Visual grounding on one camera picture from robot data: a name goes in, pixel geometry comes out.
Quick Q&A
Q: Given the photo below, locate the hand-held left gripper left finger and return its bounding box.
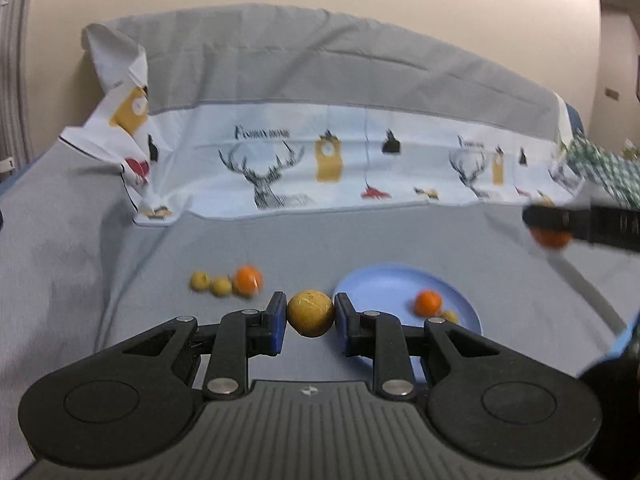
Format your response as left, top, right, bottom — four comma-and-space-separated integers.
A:
87, 291, 288, 401

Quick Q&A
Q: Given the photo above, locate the grey printed bed sheet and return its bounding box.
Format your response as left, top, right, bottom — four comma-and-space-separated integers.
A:
0, 7, 640, 480

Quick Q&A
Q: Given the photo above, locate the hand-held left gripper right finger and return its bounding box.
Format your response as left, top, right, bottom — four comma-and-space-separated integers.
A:
334, 292, 533, 401

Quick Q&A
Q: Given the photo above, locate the grey curtain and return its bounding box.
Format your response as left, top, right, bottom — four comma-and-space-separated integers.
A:
0, 0, 34, 176

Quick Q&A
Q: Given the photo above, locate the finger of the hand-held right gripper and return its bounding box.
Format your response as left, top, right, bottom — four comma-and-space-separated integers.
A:
521, 203, 593, 244

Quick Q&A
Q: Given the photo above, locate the plastic-wrapped orange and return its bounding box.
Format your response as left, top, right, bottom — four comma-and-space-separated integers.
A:
531, 229, 572, 251
233, 265, 264, 298

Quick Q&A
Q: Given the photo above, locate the blue plate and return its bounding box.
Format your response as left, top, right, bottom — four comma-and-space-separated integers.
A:
332, 262, 483, 391

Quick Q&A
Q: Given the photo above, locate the bare orange tangerine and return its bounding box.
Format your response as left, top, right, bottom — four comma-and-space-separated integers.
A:
414, 290, 443, 317

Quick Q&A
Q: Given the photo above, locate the green checkered cloth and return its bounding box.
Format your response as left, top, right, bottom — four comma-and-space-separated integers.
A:
565, 130, 640, 211

